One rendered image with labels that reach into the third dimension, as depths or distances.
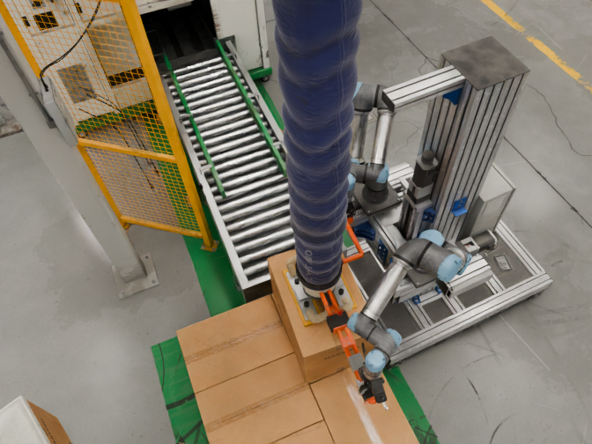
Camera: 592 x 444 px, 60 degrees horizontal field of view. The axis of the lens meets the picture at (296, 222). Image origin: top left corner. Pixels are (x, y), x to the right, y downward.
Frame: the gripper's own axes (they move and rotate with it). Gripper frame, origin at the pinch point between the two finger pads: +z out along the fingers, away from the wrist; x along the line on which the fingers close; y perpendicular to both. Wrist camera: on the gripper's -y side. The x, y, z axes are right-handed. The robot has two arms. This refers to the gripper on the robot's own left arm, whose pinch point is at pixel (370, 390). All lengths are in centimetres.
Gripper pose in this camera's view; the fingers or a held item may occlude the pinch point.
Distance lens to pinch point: 241.0
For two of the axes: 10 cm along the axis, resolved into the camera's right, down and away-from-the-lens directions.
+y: -3.5, -7.7, 5.4
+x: -9.4, 3.1, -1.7
